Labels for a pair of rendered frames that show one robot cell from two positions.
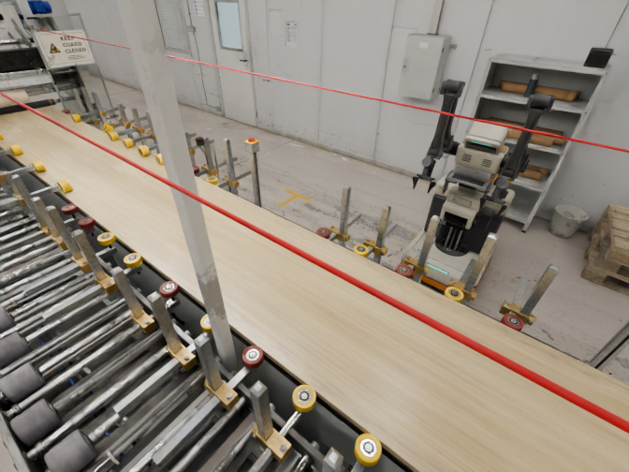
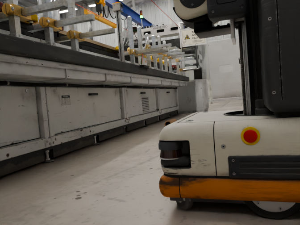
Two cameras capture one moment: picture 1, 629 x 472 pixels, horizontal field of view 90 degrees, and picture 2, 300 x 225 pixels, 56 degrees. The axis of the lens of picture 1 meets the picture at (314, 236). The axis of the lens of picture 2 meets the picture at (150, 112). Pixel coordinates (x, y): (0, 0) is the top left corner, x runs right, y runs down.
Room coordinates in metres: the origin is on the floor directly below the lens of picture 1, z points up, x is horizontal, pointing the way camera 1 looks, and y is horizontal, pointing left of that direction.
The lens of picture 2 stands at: (1.42, -2.06, 0.37)
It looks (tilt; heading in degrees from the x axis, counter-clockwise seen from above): 3 degrees down; 72
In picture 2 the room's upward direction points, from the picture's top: 5 degrees counter-clockwise
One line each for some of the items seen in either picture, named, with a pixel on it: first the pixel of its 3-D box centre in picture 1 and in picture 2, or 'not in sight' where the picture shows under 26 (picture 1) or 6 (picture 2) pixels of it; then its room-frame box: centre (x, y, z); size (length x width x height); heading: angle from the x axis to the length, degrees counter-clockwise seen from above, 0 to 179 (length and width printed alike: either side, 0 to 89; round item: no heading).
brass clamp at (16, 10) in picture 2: (416, 266); (17, 12); (1.27, -0.55, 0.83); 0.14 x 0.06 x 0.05; 53
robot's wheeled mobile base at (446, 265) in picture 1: (447, 256); (264, 144); (2.14, -1.19, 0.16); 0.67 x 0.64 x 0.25; 143
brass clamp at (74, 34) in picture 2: (339, 234); (76, 35); (1.56, -0.15, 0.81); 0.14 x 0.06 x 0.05; 53
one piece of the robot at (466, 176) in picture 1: (467, 184); not in sight; (1.91, -1.01, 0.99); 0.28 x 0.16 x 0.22; 53
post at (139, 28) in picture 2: (210, 166); (140, 49); (2.30, 0.83, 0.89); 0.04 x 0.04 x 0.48; 53
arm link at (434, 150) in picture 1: (443, 122); not in sight; (1.90, -0.74, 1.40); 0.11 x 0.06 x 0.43; 53
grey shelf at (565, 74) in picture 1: (513, 146); not in sight; (3.18, -2.01, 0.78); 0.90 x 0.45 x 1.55; 53
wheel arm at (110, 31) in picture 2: (341, 229); (84, 35); (1.61, -0.17, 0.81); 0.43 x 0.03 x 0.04; 143
